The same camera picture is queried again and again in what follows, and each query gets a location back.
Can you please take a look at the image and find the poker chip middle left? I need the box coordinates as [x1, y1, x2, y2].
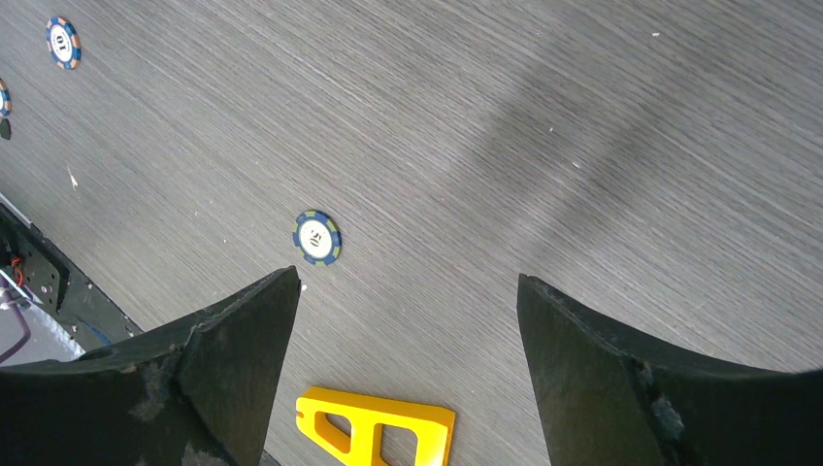
[46, 16, 82, 70]

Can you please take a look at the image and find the yellow triangular plastic piece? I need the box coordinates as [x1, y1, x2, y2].
[295, 386, 456, 466]

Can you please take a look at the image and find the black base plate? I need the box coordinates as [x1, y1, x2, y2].
[1, 199, 143, 364]

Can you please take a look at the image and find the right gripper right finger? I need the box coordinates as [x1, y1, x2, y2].
[516, 275, 822, 465]

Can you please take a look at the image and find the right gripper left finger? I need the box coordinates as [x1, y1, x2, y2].
[1, 266, 301, 465]

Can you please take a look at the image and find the poker chip lower left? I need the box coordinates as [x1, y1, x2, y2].
[0, 80, 13, 117]

